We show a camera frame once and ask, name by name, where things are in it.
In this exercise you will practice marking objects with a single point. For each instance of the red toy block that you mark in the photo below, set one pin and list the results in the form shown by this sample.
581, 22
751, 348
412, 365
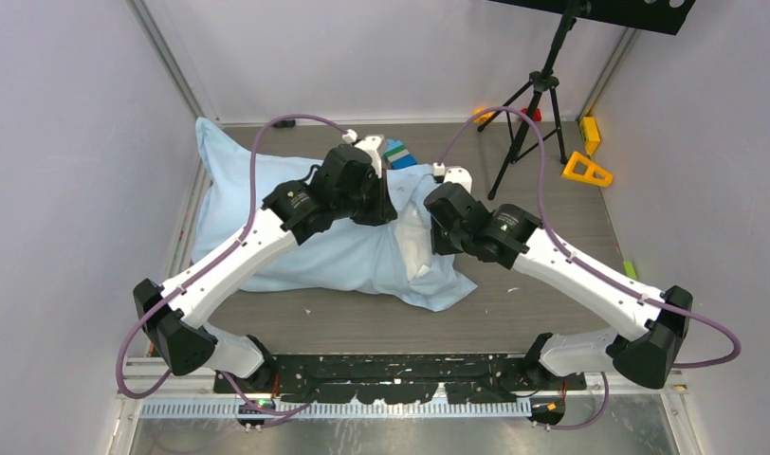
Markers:
535, 114

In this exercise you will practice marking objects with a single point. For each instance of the small black wall clip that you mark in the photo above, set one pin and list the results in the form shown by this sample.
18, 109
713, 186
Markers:
285, 123

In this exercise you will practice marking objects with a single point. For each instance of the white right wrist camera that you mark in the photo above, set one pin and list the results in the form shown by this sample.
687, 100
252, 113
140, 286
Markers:
442, 173

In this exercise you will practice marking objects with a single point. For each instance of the light blue green pillowcase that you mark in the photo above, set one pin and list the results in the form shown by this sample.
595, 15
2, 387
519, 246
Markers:
346, 257

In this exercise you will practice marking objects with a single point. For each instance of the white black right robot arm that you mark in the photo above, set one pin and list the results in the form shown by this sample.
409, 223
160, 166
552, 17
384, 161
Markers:
641, 341

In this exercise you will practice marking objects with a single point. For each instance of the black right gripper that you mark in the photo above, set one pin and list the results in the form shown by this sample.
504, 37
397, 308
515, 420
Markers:
440, 245

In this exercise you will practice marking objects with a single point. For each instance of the black overhead panel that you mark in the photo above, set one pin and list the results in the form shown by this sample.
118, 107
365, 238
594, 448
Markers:
665, 17

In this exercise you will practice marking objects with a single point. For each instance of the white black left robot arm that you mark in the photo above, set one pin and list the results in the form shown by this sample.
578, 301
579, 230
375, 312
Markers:
174, 314

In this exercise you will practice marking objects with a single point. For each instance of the blue green toy block stack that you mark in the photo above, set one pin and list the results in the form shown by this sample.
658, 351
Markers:
397, 156

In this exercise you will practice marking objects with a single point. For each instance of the yellow triangular toy block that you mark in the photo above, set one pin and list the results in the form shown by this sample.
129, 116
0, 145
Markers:
583, 169

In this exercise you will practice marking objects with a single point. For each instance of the lime green toy block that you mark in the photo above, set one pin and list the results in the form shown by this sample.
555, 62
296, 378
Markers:
629, 270

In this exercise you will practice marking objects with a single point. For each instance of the white pillow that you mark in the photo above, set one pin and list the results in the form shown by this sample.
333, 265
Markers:
413, 237

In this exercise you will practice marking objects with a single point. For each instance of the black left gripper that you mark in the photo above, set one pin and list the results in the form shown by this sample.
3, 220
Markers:
384, 211

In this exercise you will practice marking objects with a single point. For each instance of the white slotted cable duct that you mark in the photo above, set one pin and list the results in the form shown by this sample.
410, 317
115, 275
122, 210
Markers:
438, 407

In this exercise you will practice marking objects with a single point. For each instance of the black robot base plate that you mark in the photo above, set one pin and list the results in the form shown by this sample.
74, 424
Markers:
398, 379

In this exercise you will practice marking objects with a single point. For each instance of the black camera tripod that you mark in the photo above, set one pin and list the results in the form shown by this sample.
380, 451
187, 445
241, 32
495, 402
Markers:
540, 82

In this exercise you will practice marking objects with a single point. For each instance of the yellow rectangular toy block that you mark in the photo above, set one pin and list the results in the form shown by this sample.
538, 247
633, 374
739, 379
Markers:
590, 134

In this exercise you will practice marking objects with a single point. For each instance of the orange toy block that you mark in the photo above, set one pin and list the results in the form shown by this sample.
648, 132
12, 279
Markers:
481, 116

